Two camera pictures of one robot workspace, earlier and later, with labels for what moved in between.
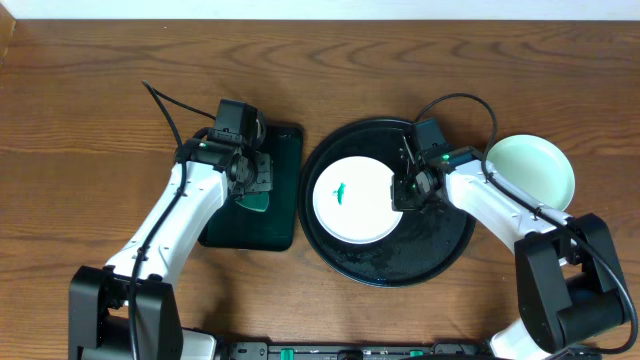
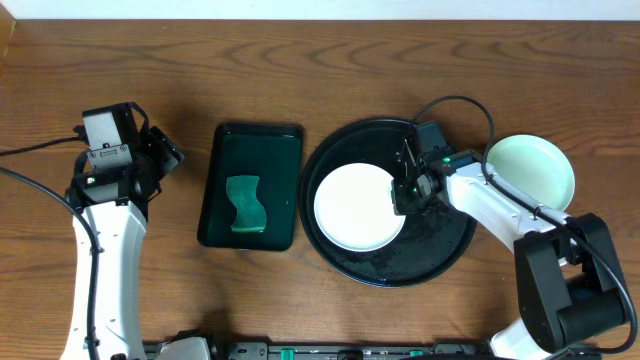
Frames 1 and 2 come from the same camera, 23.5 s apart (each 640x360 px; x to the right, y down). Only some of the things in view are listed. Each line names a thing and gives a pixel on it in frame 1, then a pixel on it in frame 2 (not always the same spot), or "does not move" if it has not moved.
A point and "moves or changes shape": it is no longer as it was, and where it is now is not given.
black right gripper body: (410, 194) does not move
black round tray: (418, 247) does not move
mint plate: (537, 165) does not move
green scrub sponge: (258, 201) moves or changes shape
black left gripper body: (260, 177) → (163, 150)
